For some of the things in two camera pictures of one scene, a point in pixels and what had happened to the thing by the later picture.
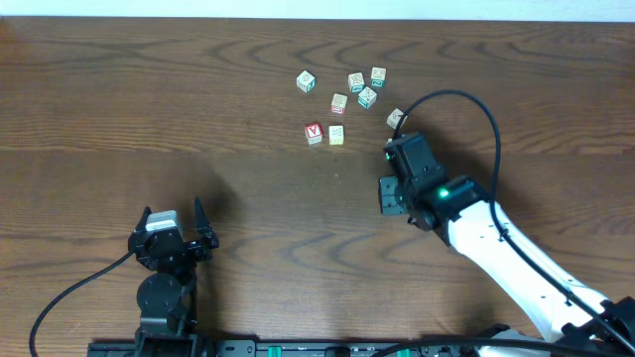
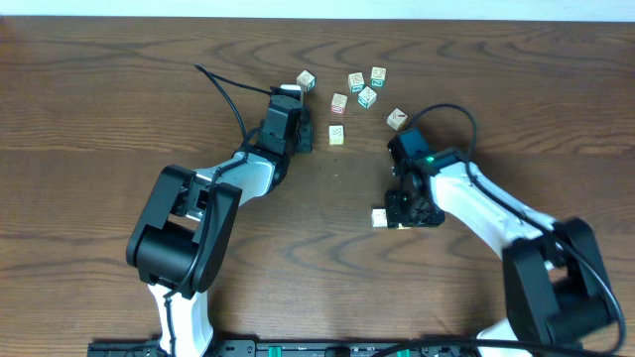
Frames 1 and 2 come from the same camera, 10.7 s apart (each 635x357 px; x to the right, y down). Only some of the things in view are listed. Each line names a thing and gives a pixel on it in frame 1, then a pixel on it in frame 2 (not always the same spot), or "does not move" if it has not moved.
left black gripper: (169, 243) to (303, 129)
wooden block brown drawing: (396, 117) does not move
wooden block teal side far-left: (306, 81) does not move
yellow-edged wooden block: (336, 135) does not move
